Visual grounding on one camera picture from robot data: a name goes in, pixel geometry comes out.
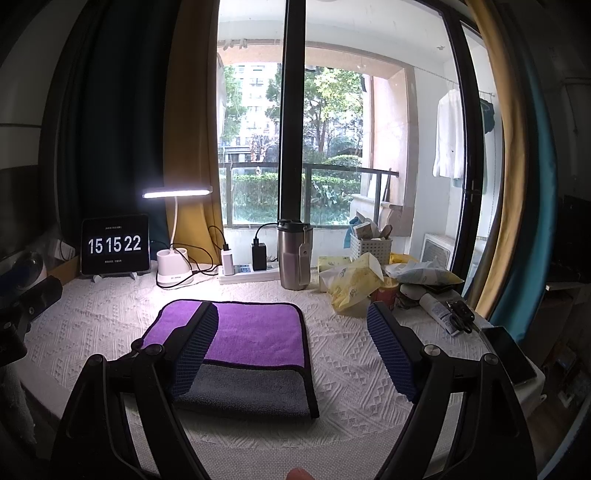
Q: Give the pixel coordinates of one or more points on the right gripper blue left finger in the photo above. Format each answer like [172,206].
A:
[189,345]

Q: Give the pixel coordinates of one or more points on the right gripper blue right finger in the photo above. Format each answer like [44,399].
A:
[397,346]

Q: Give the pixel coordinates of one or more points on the purple and grey towel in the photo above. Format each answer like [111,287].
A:
[258,365]

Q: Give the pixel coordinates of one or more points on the right hand thumb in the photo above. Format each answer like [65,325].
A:
[299,474]

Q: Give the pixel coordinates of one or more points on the white round humidifier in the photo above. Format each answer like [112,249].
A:
[28,271]

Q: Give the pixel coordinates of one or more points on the cardboard box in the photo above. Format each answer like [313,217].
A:
[66,271]

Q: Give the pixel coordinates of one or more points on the white tube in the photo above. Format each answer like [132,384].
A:
[439,312]

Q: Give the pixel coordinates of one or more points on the yellow plastic bag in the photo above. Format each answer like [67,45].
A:
[352,283]

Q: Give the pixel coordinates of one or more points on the white charger plug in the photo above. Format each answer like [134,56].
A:
[228,266]

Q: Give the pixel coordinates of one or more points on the white power strip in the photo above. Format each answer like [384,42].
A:
[245,274]

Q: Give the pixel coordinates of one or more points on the white desk lamp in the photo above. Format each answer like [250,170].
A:
[174,268]

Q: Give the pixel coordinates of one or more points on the white plastic basket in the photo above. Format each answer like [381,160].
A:
[380,248]

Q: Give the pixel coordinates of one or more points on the tablet showing clock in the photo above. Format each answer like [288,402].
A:
[115,245]

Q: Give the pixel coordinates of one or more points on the black charger block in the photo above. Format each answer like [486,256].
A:
[258,255]

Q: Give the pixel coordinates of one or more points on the white textured tablecloth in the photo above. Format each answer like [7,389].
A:
[361,414]

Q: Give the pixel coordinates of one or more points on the steel travel mug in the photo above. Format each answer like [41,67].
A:
[294,245]

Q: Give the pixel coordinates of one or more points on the teal curtain right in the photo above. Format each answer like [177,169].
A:
[524,289]

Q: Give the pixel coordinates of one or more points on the black phone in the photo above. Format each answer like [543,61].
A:
[516,364]

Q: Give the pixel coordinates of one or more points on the yellow curtain right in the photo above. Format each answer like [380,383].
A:
[512,104]

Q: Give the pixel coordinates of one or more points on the yellow curtain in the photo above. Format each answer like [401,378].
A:
[189,132]
[512,104]

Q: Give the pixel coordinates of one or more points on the white hanging shirt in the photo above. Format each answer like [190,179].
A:
[450,140]

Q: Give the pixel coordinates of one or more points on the yellow curtain left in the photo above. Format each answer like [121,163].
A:
[189,132]

